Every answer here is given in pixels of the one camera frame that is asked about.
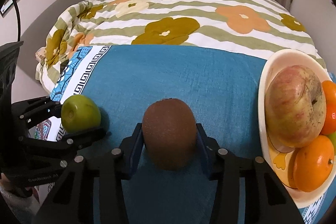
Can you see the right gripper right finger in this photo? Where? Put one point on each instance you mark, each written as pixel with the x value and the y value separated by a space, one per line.
pixel 266 198

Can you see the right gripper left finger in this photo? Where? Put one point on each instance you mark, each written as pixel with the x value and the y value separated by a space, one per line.
pixel 71 200

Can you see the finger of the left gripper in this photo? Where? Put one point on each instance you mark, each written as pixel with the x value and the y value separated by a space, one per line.
pixel 35 109
pixel 69 144

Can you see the green apple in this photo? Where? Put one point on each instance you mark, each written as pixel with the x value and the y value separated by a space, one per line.
pixel 332 138
pixel 79 113

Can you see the brown kiwi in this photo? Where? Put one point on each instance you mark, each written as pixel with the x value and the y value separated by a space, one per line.
pixel 170 133

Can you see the person's left hand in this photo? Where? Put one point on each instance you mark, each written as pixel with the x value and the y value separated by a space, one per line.
pixel 17 191

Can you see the cream fruit bowl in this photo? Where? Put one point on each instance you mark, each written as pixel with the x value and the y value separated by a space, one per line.
pixel 281 158

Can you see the large orange front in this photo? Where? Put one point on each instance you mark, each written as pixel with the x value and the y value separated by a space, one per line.
pixel 313 164

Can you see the green apple in bowl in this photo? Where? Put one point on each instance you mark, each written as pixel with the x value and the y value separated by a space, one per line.
pixel 332 138

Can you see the large red-yellow apple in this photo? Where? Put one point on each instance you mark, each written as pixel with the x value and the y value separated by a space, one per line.
pixel 295 107

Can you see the blue patterned tablecloth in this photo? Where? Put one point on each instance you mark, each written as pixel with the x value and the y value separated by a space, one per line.
pixel 220 88

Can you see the orange at bowl back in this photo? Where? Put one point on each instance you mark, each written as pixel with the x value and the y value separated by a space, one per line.
pixel 329 90

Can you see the floral striped duvet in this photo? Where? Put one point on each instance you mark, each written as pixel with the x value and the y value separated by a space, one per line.
pixel 255 28

